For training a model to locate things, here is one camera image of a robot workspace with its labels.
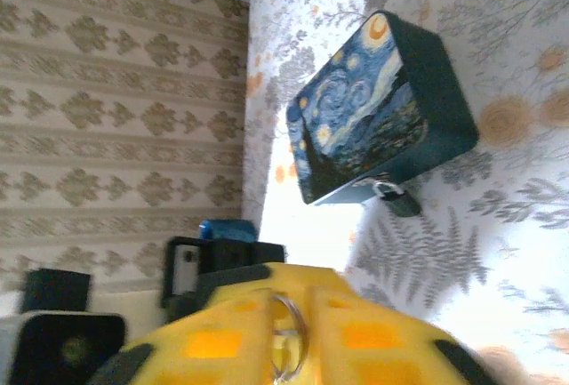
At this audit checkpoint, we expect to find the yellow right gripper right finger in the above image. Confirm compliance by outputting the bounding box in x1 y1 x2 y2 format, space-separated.
288 262 495 385

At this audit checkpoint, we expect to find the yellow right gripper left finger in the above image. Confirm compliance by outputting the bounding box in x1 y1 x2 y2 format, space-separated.
86 262 291 385

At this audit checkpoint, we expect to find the small dark padlock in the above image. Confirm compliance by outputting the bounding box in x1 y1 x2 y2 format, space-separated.
373 179 422 219

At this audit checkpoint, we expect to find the starry night tin box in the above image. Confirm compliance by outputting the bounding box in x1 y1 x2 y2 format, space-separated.
285 10 480 206

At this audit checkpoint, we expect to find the blue enamel mug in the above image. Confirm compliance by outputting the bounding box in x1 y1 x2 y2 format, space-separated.
198 219 258 243

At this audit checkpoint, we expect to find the floral tablecloth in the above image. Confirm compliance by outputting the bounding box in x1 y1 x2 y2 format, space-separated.
241 0 569 385

